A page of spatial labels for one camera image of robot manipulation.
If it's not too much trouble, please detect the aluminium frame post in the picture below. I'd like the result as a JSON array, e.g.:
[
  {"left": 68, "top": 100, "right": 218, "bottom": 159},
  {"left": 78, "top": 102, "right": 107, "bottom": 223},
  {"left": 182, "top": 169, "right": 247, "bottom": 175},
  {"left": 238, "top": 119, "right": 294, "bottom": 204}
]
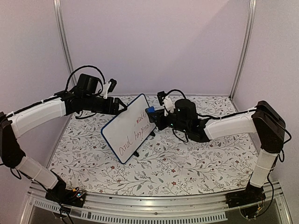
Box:
[
  {"left": 52, "top": 0, "right": 81, "bottom": 100},
  {"left": 229, "top": 0, "right": 256, "bottom": 101}
]

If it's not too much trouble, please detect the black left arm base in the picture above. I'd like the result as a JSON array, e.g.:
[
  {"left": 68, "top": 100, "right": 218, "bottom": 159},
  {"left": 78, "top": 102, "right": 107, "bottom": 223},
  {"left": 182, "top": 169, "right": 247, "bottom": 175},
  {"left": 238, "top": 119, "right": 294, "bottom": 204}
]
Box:
[{"left": 45, "top": 186, "right": 86, "bottom": 208}]

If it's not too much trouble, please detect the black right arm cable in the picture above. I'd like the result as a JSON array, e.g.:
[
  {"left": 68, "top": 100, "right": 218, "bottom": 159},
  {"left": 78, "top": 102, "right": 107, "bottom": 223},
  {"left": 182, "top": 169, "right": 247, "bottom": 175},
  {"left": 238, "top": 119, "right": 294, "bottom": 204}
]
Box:
[{"left": 163, "top": 89, "right": 292, "bottom": 164}]

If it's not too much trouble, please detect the floral patterned tablecloth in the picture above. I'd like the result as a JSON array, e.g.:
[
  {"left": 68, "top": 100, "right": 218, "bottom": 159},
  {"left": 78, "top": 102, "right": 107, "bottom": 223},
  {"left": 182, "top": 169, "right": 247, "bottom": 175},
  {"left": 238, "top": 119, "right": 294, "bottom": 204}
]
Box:
[{"left": 46, "top": 95, "right": 260, "bottom": 196}]

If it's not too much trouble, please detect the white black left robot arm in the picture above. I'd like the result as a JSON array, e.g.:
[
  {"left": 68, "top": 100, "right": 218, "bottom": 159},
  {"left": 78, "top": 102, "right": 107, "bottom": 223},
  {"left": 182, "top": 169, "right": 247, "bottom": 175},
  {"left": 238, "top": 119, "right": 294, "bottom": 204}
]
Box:
[{"left": 0, "top": 74, "right": 127, "bottom": 203}]

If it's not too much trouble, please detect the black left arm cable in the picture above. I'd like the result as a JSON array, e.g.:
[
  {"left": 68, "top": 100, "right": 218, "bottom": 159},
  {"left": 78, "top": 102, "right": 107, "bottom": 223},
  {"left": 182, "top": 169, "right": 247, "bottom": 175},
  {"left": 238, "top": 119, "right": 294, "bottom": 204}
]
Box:
[{"left": 66, "top": 65, "right": 107, "bottom": 94}]

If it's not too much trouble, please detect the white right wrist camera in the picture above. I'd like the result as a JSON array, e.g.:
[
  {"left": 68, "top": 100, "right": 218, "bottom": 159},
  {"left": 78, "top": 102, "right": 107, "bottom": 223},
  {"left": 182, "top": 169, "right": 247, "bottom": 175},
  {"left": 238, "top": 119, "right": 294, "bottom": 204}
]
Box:
[{"left": 157, "top": 91, "right": 175, "bottom": 116}]

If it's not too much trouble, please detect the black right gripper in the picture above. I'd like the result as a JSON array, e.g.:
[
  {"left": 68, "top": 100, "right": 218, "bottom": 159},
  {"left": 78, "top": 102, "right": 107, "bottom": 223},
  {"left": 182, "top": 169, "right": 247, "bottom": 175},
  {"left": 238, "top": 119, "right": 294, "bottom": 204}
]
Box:
[{"left": 149, "top": 109, "right": 189, "bottom": 134}]

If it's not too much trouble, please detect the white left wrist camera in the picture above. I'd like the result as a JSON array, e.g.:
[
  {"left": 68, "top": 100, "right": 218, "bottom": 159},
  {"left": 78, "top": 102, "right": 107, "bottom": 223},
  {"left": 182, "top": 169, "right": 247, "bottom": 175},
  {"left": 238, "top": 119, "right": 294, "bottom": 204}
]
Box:
[{"left": 101, "top": 78, "right": 117, "bottom": 99}]

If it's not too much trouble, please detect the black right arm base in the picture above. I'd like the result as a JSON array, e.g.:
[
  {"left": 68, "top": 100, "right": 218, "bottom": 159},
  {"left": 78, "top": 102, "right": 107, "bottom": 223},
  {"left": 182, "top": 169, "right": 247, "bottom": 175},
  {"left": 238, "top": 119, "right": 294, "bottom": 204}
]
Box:
[{"left": 225, "top": 185, "right": 266, "bottom": 219}]

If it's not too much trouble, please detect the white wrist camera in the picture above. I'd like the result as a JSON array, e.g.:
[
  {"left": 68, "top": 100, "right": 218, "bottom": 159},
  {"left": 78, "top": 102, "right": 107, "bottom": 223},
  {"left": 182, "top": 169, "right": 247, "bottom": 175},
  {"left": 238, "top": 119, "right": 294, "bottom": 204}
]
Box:
[
  {"left": 101, "top": 78, "right": 117, "bottom": 99},
  {"left": 157, "top": 91, "right": 175, "bottom": 116}
]

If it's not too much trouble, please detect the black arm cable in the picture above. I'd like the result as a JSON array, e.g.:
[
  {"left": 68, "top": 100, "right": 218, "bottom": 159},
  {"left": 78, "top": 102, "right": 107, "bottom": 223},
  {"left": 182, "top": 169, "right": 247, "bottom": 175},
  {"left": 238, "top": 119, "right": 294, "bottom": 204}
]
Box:
[
  {"left": 163, "top": 89, "right": 292, "bottom": 164},
  {"left": 66, "top": 65, "right": 107, "bottom": 94}
]

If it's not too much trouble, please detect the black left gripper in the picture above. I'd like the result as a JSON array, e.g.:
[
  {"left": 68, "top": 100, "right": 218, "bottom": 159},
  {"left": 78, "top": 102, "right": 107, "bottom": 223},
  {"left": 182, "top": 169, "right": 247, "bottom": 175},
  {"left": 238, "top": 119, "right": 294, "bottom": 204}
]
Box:
[{"left": 84, "top": 95, "right": 128, "bottom": 115}]

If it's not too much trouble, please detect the right aluminium frame post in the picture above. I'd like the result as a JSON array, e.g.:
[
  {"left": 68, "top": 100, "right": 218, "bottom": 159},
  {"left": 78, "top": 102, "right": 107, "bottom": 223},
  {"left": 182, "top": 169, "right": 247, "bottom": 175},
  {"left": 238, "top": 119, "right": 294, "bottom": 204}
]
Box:
[{"left": 229, "top": 0, "right": 256, "bottom": 101}]

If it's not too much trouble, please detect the blue whiteboard eraser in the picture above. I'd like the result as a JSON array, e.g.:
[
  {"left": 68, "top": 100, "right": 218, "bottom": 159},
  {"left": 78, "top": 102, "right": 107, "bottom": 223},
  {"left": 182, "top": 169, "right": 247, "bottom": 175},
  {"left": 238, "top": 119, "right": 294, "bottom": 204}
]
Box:
[{"left": 145, "top": 106, "right": 155, "bottom": 114}]

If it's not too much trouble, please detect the aluminium front rail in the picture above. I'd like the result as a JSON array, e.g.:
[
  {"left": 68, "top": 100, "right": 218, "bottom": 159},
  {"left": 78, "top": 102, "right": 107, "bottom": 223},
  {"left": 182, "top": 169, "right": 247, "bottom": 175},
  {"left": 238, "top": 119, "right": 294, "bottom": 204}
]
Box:
[{"left": 20, "top": 182, "right": 295, "bottom": 224}]

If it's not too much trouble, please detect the small blue-framed whiteboard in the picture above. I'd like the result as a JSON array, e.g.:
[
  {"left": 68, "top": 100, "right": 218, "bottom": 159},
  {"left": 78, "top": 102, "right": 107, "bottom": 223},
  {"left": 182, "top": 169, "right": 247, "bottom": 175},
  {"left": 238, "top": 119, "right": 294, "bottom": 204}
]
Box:
[{"left": 101, "top": 93, "right": 156, "bottom": 164}]

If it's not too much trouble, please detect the left aluminium frame post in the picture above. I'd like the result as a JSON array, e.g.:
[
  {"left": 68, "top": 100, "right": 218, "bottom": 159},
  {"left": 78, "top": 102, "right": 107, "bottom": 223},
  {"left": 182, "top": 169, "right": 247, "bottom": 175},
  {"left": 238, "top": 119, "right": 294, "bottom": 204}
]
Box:
[{"left": 52, "top": 0, "right": 81, "bottom": 100}]

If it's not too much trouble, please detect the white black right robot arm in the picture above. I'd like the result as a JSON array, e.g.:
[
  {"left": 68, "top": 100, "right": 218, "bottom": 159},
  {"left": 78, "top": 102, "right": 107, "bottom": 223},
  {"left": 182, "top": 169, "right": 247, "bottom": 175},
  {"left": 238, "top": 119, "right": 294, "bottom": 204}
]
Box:
[{"left": 145, "top": 98, "right": 287, "bottom": 203}]

